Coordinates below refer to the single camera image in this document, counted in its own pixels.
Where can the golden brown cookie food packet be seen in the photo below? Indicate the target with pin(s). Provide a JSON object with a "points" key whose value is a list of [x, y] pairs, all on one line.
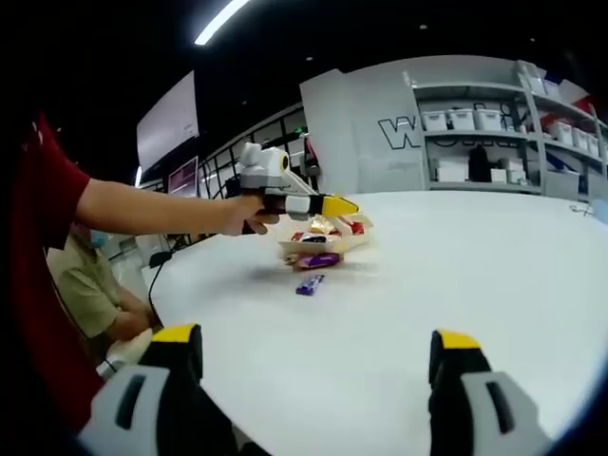
{"points": [[320, 223]]}

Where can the small purple chocolate food packet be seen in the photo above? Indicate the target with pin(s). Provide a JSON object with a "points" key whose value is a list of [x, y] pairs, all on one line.
{"points": [[311, 284]]}

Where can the grey shelving unit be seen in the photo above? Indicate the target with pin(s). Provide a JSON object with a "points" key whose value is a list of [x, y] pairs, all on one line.
{"points": [[475, 135]]}

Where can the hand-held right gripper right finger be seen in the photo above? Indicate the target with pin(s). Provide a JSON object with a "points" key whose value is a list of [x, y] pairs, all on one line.
{"points": [[475, 413]]}

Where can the white hanging screen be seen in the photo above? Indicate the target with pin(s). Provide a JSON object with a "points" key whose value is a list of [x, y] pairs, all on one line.
{"points": [[166, 123]]}

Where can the red garment on stand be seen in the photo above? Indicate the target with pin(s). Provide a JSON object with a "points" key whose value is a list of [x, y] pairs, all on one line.
{"points": [[311, 157]]}

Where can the stack of white boxes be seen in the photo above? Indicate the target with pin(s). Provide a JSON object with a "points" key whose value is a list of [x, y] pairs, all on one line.
{"points": [[449, 171]]}

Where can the person's red shirt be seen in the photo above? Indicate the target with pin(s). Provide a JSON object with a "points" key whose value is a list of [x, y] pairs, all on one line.
{"points": [[33, 285]]}

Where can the beige food container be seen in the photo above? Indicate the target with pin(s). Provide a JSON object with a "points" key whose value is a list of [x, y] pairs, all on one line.
{"points": [[309, 247]]}

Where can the black snack food packet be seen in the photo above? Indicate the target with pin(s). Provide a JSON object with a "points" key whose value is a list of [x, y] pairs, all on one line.
{"points": [[313, 239]]}

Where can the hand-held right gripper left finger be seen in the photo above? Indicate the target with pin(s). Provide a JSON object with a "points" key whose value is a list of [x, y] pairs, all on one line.
{"points": [[152, 408]]}

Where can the row of white storage bins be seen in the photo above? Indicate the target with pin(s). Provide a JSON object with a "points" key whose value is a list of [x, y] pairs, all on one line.
{"points": [[461, 119]]}

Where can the black bag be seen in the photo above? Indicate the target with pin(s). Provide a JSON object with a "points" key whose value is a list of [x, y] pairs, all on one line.
{"points": [[480, 166]]}

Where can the person's left hand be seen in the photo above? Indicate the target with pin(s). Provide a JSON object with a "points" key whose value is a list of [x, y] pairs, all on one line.
{"points": [[244, 216]]}

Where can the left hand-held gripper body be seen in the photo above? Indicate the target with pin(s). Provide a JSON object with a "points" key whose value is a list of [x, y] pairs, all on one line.
{"points": [[263, 168]]}

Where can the ceiling light strip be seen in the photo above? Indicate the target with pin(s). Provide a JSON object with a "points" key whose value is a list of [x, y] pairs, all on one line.
{"points": [[221, 24]]}

